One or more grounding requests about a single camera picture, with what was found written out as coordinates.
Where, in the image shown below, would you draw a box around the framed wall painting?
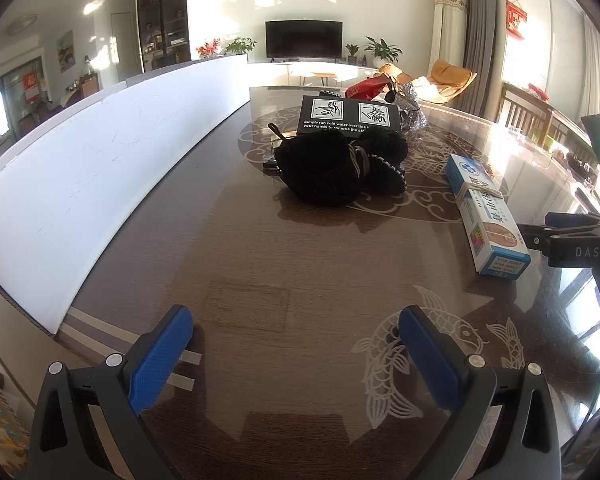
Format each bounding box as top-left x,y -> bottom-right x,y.
57,30 -> 76,72

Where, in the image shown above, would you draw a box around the black printed box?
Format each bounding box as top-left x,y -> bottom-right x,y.
297,95 -> 402,136

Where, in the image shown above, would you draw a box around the blue white medicine box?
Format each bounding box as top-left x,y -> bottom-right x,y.
445,152 -> 532,277

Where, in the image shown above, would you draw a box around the small wooden hairpin-leg table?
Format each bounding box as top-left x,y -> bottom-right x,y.
288,71 -> 339,87

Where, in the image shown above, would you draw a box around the wooden side cabinet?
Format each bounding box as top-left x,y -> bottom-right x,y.
79,72 -> 101,99

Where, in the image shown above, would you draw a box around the white covered standing air conditioner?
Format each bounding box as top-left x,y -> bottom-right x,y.
430,0 -> 470,79

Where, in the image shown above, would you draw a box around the patterned cloth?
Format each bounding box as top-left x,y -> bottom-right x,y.
0,355 -> 32,480

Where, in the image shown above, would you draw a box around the red wall hanging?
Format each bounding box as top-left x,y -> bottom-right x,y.
506,0 -> 527,41

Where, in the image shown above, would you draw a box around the white tape strip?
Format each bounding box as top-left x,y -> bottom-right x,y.
59,322 -> 196,394
68,308 -> 204,364

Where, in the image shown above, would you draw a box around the wooden slatted chair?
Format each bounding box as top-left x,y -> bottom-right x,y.
500,81 -> 554,146

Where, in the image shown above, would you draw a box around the red flowers in white vase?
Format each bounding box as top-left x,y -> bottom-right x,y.
196,39 -> 224,60

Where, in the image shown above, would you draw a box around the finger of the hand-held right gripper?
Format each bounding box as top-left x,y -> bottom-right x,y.
545,212 -> 600,235
517,222 -> 557,253

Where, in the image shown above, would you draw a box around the red foil packet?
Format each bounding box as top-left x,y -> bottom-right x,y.
345,76 -> 387,101

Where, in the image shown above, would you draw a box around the white sheer curtain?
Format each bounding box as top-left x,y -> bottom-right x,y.
580,15 -> 600,131

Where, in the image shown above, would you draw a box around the grey curtain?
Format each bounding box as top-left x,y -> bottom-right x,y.
452,0 -> 504,117

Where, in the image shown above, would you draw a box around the dark slim hair pin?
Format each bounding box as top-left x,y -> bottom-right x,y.
267,122 -> 301,151

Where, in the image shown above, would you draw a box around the brown patterned glass desktop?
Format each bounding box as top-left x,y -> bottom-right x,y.
0,85 -> 600,480

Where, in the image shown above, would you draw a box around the large leafy potted plant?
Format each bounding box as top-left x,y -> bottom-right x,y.
364,36 -> 404,67

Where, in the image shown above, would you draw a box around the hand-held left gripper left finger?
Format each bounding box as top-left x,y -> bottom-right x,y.
26,304 -> 195,480

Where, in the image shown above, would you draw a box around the orange lounge chair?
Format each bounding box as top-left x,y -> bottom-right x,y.
377,59 -> 479,106

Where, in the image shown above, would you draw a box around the black flat television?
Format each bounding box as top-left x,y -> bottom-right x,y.
265,20 -> 344,59

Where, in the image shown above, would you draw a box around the black bead-trimmed hair accessory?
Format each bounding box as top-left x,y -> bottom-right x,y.
352,126 -> 410,196

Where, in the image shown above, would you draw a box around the white door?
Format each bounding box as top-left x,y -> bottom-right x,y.
111,12 -> 136,84

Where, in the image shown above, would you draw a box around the round ceiling lamp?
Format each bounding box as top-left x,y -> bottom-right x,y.
7,15 -> 36,36

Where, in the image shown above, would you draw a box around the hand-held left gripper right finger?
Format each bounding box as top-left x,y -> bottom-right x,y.
398,305 -> 563,480

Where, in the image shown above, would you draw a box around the dark glass display cabinet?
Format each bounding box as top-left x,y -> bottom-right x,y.
136,0 -> 191,74

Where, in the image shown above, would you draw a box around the white television console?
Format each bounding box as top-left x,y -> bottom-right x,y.
247,60 -> 381,89

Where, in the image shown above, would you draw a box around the white foam board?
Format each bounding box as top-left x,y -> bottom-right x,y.
0,54 -> 251,335

